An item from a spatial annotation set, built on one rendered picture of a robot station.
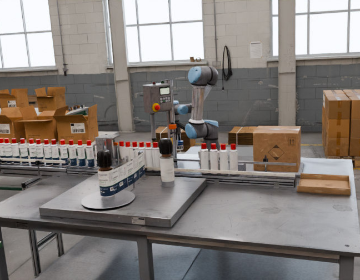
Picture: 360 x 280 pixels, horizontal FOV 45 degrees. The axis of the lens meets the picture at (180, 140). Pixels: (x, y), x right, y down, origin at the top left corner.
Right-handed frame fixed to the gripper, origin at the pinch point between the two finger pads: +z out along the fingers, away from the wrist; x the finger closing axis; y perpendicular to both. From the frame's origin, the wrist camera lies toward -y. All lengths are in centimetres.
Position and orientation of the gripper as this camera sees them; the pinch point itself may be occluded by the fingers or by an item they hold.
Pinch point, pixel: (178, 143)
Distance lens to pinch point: 361.2
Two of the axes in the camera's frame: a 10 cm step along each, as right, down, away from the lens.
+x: -3.0, 2.3, -9.3
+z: 0.5, 9.7, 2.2
